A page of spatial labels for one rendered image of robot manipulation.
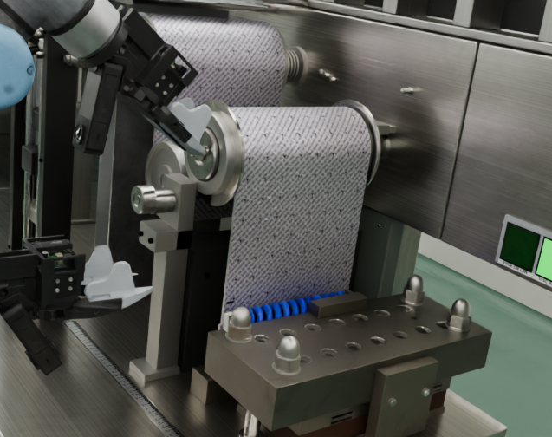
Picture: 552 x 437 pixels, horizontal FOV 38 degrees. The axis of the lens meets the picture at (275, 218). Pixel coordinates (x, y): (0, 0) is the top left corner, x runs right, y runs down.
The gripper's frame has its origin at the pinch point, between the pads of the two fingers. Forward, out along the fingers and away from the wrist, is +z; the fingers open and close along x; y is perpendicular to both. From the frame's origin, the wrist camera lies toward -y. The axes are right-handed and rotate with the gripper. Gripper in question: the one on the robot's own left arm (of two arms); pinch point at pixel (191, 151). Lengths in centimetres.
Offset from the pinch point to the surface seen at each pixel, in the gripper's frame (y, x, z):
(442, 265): 80, 175, 285
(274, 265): -4.3, -4.4, 20.5
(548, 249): 18.4, -32.6, 31.6
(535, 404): 33, 62, 237
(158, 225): -10.1, 5.5, 7.0
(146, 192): -7.8, 3.9, 1.2
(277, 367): -15.4, -20.9, 16.3
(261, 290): -8.2, -4.4, 21.4
